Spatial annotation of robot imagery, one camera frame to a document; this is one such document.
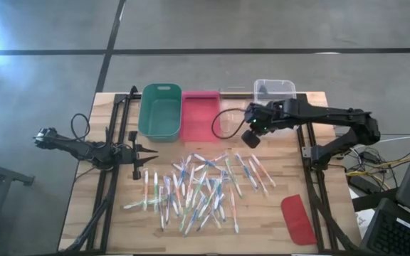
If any green white toothbrush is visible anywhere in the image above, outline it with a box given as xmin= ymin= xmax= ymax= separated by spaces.
xmin=178 ymin=197 xmax=192 ymax=233
xmin=152 ymin=171 xmax=160 ymax=214
xmin=189 ymin=166 xmax=209 ymax=210
xmin=224 ymin=156 xmax=244 ymax=199
xmin=122 ymin=196 xmax=167 ymax=210

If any white cable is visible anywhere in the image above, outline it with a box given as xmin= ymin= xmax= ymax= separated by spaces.
xmin=354 ymin=134 xmax=410 ymax=150

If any green plastic bin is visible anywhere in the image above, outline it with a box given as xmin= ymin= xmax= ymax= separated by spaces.
xmin=137 ymin=83 xmax=184 ymax=143

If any white paper sheet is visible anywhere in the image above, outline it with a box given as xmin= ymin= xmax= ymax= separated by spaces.
xmin=354 ymin=209 xmax=377 ymax=232

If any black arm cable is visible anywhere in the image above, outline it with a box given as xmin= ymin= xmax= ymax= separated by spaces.
xmin=211 ymin=107 xmax=248 ymax=140
xmin=70 ymin=112 xmax=91 ymax=143

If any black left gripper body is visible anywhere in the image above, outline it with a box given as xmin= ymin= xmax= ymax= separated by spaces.
xmin=114 ymin=140 xmax=142 ymax=181

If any pink plastic bin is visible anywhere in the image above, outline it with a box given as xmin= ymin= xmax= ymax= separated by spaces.
xmin=179 ymin=90 xmax=222 ymax=143

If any black power strip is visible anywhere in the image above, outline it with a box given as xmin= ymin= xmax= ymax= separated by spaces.
xmin=347 ymin=175 xmax=373 ymax=195

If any black metal stand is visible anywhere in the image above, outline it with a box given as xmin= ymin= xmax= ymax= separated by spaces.
xmin=0 ymin=155 xmax=35 ymax=256

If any frosted clear plastic tub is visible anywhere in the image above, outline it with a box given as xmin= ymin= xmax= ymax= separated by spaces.
xmin=253 ymin=78 xmax=300 ymax=138

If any black laptop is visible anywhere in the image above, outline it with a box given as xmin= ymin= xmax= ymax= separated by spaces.
xmin=359 ymin=197 xmax=410 ymax=256

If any orange white toothbrush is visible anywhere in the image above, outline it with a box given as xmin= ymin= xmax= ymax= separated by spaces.
xmin=251 ymin=153 xmax=277 ymax=188
xmin=142 ymin=169 xmax=150 ymax=212
xmin=186 ymin=164 xmax=196 ymax=208
xmin=228 ymin=186 xmax=241 ymax=235
xmin=171 ymin=171 xmax=184 ymax=216
xmin=247 ymin=158 xmax=270 ymax=198

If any red plastic lid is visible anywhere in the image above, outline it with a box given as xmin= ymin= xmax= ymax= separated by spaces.
xmin=280 ymin=193 xmax=318 ymax=246

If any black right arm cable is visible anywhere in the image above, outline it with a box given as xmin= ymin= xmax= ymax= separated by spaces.
xmin=211 ymin=107 xmax=248 ymax=140

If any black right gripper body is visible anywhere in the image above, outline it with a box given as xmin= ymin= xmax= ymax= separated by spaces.
xmin=244 ymin=102 xmax=279 ymax=135

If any yellow cable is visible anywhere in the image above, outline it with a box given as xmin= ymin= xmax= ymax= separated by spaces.
xmin=345 ymin=156 xmax=410 ymax=178

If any clear plastic bin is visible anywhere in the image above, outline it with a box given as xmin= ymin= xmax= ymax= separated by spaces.
xmin=219 ymin=92 xmax=259 ymax=142

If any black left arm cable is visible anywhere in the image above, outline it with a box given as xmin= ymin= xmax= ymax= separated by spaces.
xmin=70 ymin=112 xmax=91 ymax=143

